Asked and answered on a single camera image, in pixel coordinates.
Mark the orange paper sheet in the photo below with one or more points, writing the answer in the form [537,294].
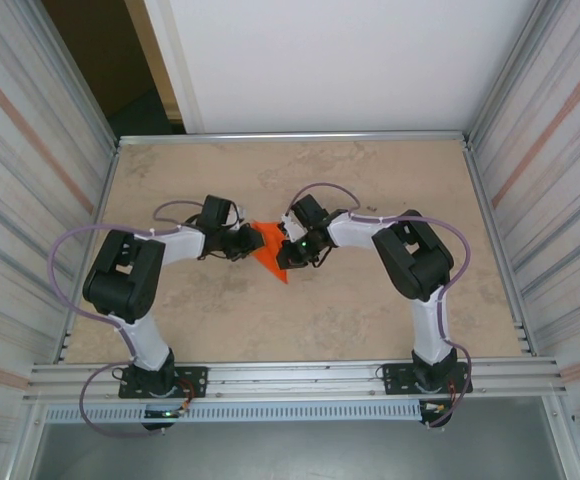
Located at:
[270,255]

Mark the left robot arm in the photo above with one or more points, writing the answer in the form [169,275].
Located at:
[120,280]

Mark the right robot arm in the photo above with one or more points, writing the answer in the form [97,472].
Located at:
[415,260]

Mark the grey metal sheet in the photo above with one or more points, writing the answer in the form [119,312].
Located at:
[295,450]

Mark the small electronics board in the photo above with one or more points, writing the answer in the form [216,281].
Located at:
[162,414]
[435,409]

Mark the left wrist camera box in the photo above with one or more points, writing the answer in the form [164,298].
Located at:
[240,215]

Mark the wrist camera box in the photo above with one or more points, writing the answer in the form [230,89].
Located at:
[292,227]
[240,215]

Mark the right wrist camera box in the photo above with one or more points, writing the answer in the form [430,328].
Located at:
[292,227]

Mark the aluminium table edge rail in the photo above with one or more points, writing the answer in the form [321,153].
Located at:
[290,137]
[86,250]
[501,250]

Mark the wide aluminium mounting rail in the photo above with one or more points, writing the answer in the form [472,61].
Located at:
[295,380]

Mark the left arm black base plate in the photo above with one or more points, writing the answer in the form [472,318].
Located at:
[195,382]

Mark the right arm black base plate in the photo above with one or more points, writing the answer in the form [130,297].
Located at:
[395,382]

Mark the white door frame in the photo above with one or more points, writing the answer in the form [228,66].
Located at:
[170,50]

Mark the corrugated enclosure panel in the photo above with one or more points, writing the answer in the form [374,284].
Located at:
[570,200]
[10,200]

